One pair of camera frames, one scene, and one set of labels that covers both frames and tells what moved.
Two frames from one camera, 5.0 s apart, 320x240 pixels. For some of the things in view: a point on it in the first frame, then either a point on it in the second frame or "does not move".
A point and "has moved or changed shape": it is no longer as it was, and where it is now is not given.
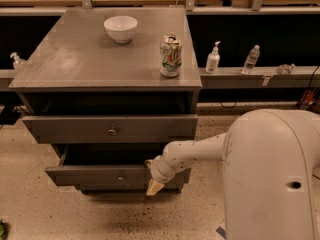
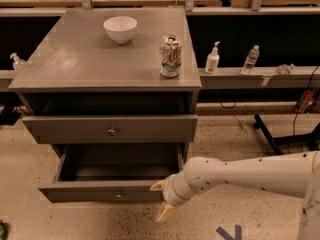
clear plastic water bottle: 251,59 does not move
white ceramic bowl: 120,28 does not move
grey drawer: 108,165 has moved or changed shape
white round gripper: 159,172 -> 170,190
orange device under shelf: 309,101 does not move
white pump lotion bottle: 213,60 does not move
